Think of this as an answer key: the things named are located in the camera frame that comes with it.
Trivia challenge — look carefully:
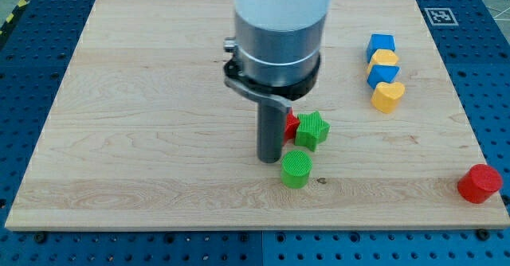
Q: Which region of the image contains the red star block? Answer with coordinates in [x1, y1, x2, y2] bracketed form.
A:
[283, 109, 300, 144]

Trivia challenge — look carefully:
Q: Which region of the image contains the red cylinder block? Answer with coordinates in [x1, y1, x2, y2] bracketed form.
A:
[457, 164, 503, 204]

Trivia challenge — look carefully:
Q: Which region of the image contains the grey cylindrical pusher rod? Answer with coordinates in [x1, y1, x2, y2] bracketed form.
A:
[257, 100, 288, 163]

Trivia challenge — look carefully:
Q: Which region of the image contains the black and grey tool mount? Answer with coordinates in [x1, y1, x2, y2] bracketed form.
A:
[223, 37, 320, 113]

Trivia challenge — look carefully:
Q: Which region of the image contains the green star block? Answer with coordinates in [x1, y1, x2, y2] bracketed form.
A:
[294, 111, 330, 152]

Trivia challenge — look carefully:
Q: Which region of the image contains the yellow heart block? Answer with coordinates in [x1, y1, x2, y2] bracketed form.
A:
[371, 82, 406, 114]

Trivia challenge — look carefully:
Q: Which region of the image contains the green cylinder block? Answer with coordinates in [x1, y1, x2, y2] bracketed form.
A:
[280, 150, 313, 189]

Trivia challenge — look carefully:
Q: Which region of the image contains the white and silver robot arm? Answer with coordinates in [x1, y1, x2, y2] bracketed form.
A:
[224, 0, 331, 163]

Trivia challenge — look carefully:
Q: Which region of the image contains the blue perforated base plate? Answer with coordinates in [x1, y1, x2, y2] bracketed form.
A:
[1, 0, 509, 265]

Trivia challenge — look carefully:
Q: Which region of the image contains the blue cube block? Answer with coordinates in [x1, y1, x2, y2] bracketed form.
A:
[366, 33, 396, 63]

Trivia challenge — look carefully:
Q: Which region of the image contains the white fiducial marker tag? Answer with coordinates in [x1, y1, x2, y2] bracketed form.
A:
[424, 7, 458, 26]

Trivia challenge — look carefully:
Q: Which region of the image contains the yellow pentagon block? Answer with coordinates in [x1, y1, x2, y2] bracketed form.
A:
[366, 49, 399, 75]

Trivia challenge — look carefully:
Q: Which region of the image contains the blue triangle block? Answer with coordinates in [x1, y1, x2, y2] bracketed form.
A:
[367, 65, 400, 89]

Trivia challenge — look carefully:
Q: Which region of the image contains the wooden board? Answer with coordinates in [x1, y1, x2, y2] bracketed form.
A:
[5, 0, 509, 232]

